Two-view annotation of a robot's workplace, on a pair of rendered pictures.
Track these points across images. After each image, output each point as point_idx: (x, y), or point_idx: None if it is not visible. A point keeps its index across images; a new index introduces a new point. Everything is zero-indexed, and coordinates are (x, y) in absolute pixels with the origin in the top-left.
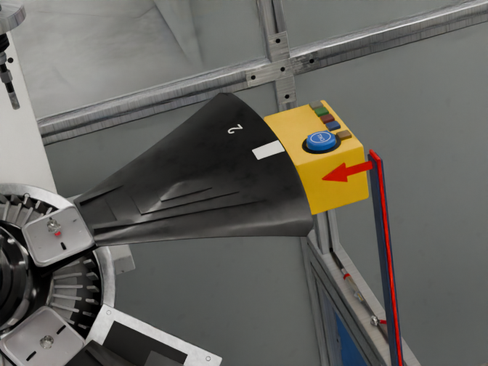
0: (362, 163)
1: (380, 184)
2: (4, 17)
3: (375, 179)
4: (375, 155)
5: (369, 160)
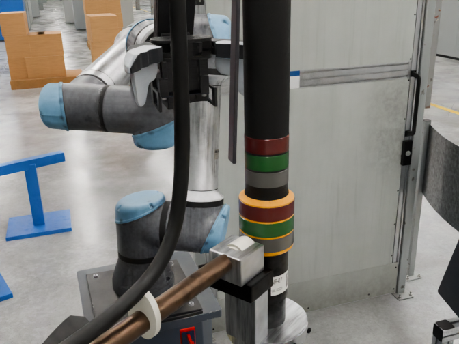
0: (189, 338)
1: (195, 342)
2: (287, 299)
3: (194, 342)
4: (188, 327)
5: (187, 334)
